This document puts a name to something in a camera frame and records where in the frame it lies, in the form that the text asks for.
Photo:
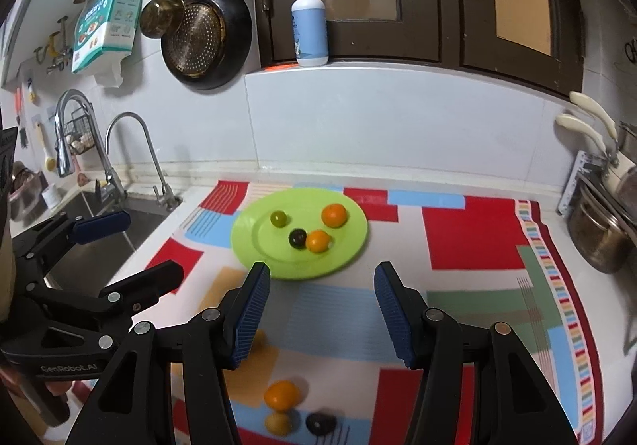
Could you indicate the large orange front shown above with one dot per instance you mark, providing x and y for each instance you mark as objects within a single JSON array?
[{"x": 282, "y": 396}]

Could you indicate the cream handle upper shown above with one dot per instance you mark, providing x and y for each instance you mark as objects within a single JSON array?
[{"x": 592, "y": 107}]

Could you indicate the green plate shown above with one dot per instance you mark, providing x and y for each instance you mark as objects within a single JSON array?
[{"x": 254, "y": 239}]

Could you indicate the teal plastic bag box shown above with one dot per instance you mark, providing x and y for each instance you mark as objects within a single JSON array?
[{"x": 104, "y": 36}]

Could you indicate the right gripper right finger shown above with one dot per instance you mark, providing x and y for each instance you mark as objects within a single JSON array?
[{"x": 478, "y": 385}]

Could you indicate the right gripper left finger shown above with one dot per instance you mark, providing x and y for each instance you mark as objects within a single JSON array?
[{"x": 131, "y": 402}]

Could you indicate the colourful patterned table mat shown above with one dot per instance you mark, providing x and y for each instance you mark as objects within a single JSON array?
[{"x": 481, "y": 260}]

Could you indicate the cream handle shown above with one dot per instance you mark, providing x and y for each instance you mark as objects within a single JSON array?
[
  {"x": 592, "y": 107},
  {"x": 577, "y": 125}
]

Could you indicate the chrome pull-down faucet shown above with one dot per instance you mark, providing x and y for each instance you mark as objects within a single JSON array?
[{"x": 113, "y": 190}]

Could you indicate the stainless steel sink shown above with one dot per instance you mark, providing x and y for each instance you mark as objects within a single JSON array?
[{"x": 86, "y": 269}]

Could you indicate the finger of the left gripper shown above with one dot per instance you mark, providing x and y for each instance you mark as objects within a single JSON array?
[
  {"x": 38, "y": 249},
  {"x": 121, "y": 300}
]

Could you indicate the yellow fruit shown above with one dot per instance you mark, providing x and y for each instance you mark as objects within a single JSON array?
[{"x": 279, "y": 424}]

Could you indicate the small orange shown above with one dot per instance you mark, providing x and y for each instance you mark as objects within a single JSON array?
[
  {"x": 334, "y": 215},
  {"x": 318, "y": 241}
]

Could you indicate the black frying pan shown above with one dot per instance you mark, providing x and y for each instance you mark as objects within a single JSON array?
[{"x": 211, "y": 43}]

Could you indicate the steel pot on rack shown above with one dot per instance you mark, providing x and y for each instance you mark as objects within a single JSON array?
[{"x": 600, "y": 228}]

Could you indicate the dark plum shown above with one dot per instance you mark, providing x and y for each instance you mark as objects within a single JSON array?
[
  {"x": 321, "y": 424},
  {"x": 297, "y": 238}
]

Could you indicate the green fruit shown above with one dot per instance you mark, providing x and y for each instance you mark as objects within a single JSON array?
[{"x": 278, "y": 219}]

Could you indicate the wire sponge basket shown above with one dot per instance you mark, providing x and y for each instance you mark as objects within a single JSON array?
[{"x": 78, "y": 133}]

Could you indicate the brass small pot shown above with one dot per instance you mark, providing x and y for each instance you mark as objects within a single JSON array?
[{"x": 161, "y": 17}]

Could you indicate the lotion pump bottle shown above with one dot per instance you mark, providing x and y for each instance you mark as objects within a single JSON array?
[{"x": 308, "y": 18}]

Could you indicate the cream handle lower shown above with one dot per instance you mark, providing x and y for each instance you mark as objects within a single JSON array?
[{"x": 577, "y": 125}]

